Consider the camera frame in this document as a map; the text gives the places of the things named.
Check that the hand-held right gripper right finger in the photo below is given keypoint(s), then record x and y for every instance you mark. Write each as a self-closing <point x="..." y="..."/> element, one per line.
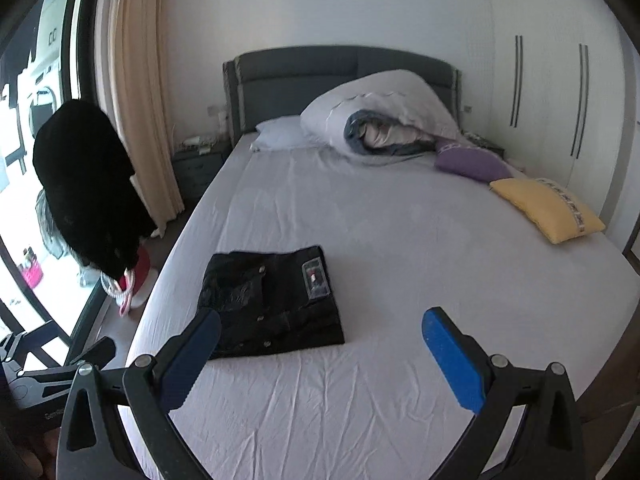
<point x="452" y="365"/>

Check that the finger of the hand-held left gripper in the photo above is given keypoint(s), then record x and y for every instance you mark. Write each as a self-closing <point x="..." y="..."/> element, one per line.
<point x="95" y="351"/>
<point x="35" y="337"/>

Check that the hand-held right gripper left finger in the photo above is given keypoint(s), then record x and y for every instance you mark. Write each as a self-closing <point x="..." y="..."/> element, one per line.
<point x="192" y="355"/>

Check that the black pants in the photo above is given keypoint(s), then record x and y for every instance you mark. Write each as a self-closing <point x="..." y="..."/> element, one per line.
<point x="280" y="320"/>

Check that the pink laundry basket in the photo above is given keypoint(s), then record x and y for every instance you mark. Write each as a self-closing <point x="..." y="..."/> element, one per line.
<point x="137" y="272"/>

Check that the grey hanging cloth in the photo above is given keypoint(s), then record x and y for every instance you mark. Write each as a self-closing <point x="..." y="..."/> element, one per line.
<point x="50" y="225"/>

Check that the bed with white sheet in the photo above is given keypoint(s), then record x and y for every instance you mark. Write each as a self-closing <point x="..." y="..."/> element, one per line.
<point x="390" y="240"/>

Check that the black hanging garment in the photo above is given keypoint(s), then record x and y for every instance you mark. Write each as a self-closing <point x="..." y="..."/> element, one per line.
<point x="85" y="185"/>

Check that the yellow pillow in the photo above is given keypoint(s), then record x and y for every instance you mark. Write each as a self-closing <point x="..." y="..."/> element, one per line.
<point x="540" y="207"/>

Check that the grey nightstand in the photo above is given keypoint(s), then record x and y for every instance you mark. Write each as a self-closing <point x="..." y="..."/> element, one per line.
<point x="197" y="172"/>
<point x="487" y="146"/>

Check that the purple pillow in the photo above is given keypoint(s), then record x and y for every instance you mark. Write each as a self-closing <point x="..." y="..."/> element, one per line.
<point x="470" y="162"/>

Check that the white pillow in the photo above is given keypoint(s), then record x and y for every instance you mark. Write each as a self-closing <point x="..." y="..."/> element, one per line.
<point x="280" y="132"/>

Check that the beige curtain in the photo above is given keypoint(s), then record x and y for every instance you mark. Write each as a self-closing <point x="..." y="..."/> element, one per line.
<point x="142" y="110"/>

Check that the white rolled duvet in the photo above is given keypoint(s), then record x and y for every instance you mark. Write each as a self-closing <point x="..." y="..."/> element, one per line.
<point x="390" y="105"/>

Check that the white wardrobe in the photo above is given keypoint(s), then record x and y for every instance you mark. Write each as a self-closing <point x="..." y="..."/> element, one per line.
<point x="550" y="110"/>

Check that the glass sliding door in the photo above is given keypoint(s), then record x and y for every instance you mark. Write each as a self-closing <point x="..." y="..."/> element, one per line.
<point x="82" y="50"/>

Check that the grey bed headboard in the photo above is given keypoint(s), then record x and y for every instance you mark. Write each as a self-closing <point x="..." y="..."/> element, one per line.
<point x="300" y="65"/>

